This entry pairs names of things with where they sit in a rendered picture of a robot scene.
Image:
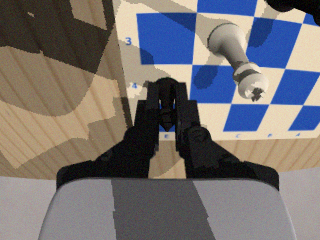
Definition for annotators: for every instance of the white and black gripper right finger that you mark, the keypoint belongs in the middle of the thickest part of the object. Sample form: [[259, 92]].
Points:
[[208, 159]]

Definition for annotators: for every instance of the blue and white chessboard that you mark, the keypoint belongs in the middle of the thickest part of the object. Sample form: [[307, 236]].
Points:
[[169, 38]]

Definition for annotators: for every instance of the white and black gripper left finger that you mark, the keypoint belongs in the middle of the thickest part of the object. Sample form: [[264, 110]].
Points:
[[130, 158]]

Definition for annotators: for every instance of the white chess king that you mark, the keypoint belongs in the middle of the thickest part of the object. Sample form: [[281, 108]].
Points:
[[226, 42]]

